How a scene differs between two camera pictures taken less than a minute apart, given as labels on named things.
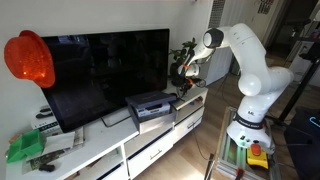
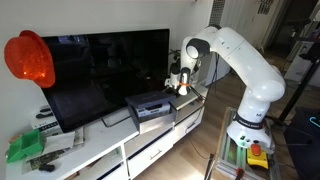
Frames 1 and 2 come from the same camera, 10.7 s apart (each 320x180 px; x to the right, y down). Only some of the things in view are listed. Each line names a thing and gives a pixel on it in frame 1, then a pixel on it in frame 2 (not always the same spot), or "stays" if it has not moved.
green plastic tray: [31, 143] stays
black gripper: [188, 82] -> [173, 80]
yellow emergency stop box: [257, 156] stays
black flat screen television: [95, 73] stays
